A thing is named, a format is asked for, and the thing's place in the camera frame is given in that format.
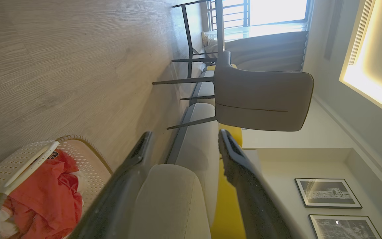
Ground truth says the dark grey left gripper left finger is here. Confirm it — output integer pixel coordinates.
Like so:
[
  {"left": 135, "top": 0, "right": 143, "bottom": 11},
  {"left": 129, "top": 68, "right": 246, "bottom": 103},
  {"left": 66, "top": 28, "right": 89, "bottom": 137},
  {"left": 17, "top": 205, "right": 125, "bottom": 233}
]
[{"left": 68, "top": 131, "right": 154, "bottom": 239}]

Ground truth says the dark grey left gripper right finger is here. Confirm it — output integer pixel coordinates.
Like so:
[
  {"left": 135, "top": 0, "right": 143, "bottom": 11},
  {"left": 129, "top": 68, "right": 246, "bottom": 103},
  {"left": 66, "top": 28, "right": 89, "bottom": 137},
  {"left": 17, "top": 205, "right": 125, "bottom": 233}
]
[{"left": 218, "top": 129, "right": 292, "bottom": 239}]

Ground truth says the white perforated laundry basket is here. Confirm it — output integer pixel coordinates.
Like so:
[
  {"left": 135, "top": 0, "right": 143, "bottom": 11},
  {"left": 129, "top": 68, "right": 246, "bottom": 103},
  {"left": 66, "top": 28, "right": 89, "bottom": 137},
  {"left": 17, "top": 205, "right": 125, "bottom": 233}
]
[{"left": 0, "top": 135, "right": 113, "bottom": 239}]

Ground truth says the yellow cushion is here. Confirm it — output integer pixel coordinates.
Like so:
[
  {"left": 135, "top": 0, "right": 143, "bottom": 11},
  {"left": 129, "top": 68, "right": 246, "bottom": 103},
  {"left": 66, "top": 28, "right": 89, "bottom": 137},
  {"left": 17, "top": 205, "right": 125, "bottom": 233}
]
[{"left": 210, "top": 123, "right": 246, "bottom": 239}]

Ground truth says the light grey sofa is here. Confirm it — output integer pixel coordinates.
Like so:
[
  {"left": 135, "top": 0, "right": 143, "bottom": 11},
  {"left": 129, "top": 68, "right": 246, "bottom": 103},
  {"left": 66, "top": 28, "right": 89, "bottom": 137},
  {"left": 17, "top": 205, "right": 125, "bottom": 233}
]
[{"left": 127, "top": 64, "right": 221, "bottom": 239}]

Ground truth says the red garment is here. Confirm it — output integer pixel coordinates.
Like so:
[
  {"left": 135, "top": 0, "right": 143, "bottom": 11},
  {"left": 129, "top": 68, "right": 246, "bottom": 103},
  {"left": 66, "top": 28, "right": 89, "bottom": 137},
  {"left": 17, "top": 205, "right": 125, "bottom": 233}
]
[{"left": 1, "top": 149, "right": 83, "bottom": 239}]

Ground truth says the black framed building picture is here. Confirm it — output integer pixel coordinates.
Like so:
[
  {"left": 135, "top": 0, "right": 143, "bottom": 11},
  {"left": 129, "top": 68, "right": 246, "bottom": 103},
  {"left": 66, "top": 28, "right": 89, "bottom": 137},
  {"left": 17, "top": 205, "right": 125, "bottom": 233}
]
[{"left": 294, "top": 178, "right": 363, "bottom": 209}]

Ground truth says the grey upholstered chair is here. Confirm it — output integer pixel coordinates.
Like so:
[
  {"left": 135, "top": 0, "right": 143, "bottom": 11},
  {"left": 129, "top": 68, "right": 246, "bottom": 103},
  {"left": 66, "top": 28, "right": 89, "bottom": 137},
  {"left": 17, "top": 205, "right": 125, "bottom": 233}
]
[{"left": 152, "top": 50, "right": 314, "bottom": 132}]

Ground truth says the black framed dark picture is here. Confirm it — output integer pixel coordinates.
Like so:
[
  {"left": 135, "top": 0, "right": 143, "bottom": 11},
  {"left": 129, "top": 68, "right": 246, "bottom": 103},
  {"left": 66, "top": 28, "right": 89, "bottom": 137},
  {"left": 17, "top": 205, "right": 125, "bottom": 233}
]
[{"left": 308, "top": 214, "right": 382, "bottom": 239}]

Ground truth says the white garment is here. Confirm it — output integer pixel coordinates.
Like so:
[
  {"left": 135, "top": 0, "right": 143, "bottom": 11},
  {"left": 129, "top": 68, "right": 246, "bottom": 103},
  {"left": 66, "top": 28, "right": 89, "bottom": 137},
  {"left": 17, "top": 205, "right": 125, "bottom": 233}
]
[{"left": 0, "top": 206, "right": 21, "bottom": 238}]

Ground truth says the grey curtain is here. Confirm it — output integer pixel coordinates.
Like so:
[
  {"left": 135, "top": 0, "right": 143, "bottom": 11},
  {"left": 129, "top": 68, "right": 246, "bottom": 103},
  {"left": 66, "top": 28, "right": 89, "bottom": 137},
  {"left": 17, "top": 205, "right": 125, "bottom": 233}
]
[{"left": 224, "top": 31, "right": 309, "bottom": 72}]

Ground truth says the white shoe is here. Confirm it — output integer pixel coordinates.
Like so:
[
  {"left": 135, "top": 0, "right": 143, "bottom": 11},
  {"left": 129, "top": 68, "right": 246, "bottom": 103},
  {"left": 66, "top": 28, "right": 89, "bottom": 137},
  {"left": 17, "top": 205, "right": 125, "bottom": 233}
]
[{"left": 202, "top": 32, "right": 217, "bottom": 47}]

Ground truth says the black-legged glass table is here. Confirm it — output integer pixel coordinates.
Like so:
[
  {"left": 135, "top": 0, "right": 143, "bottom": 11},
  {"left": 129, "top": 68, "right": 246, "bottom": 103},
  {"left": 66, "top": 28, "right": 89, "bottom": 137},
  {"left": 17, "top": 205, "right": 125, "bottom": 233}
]
[{"left": 172, "top": 0, "right": 225, "bottom": 79}]

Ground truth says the black window railing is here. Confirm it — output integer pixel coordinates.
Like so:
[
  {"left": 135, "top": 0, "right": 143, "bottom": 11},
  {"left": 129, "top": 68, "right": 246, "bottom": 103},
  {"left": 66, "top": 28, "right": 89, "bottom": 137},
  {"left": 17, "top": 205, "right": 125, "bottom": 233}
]
[{"left": 207, "top": 0, "right": 312, "bottom": 31}]

